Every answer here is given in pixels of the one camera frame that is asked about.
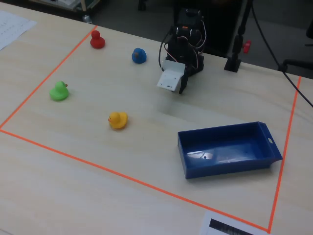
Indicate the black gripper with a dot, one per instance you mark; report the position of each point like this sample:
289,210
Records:
184,82

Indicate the yellow rubber duck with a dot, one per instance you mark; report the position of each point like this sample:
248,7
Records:
118,121

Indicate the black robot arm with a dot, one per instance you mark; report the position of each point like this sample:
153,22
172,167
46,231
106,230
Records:
198,64

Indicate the blue rubber duck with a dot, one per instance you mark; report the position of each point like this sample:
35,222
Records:
139,56

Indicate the blue plastic box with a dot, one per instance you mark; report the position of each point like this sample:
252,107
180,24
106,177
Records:
220,169

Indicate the red rubber duck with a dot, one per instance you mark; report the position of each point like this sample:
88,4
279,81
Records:
97,42

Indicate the green rubber duck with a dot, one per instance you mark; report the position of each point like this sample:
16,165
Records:
58,93

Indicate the red stand knob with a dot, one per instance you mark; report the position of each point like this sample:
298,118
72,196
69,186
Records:
247,47

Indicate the black chair caster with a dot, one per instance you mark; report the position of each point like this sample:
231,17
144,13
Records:
141,6

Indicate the orange tape strip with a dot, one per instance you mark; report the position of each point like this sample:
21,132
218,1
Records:
137,181
49,77
276,195

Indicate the black office chair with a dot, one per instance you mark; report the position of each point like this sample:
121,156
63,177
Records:
293,62

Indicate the clear water bottle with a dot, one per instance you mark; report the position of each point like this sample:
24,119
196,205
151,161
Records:
87,19

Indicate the white paper with black bar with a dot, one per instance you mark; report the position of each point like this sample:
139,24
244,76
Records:
206,225

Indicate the wooden shelf cart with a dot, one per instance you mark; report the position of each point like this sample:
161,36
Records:
61,3

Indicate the white printed paper sheet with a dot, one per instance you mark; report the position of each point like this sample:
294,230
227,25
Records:
12,27

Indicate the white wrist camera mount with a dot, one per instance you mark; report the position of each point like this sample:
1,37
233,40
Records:
168,80

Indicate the black camera stand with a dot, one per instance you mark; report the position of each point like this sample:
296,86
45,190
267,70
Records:
232,64

